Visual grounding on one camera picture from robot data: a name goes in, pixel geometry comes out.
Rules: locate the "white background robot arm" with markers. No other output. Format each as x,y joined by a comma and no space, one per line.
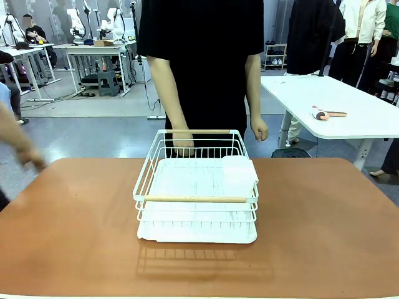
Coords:
9,28
113,23
76,21

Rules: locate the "white plastic cutlery cup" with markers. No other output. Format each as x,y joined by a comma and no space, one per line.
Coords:
238,174

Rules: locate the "person in dark trousers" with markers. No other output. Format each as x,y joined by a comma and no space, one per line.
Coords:
389,159

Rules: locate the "white shoe rack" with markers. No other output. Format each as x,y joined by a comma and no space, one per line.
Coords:
275,56

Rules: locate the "person in blue shirt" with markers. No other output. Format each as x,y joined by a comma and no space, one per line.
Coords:
9,99

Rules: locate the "person's right hand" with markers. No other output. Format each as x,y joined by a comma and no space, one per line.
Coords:
183,143

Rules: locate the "person in white trousers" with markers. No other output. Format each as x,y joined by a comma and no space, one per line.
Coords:
290,127

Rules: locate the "large white table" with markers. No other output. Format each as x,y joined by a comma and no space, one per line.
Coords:
336,102

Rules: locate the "black shelf unit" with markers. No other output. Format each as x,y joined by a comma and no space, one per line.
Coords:
388,84

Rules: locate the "person in black shirt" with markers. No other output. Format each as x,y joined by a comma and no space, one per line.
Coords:
202,62

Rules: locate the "black garment stand pole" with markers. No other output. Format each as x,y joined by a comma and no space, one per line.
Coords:
327,56

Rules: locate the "grey plastic stool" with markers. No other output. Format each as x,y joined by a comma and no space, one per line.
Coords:
108,82

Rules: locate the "white desk with box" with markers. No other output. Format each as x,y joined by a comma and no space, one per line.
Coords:
93,48

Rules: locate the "person in green shirt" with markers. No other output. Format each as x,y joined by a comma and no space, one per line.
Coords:
392,21

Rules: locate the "person's left hand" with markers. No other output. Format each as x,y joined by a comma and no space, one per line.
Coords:
259,129

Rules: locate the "hanging black coat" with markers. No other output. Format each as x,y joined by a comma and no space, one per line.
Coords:
308,34

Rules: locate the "white power strip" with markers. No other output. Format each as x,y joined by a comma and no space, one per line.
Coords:
156,117

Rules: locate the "seated person in black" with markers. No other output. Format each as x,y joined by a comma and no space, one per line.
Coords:
35,32

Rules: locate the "pink lint roller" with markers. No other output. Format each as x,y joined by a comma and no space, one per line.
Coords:
324,116

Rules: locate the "blurred bystander forearm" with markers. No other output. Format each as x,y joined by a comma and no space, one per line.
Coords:
11,127

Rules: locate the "cardboard box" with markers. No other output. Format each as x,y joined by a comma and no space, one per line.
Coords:
103,43

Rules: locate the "black round stool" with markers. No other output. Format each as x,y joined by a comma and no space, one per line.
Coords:
291,153

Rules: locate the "blurred bystander hand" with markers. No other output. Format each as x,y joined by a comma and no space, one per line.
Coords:
31,155

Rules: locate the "person's left forearm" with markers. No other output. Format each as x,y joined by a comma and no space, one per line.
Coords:
253,90

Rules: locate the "person's right forearm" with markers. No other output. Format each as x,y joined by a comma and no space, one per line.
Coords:
166,93

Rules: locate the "white plastic drain tray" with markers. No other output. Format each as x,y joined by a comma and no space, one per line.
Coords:
196,235

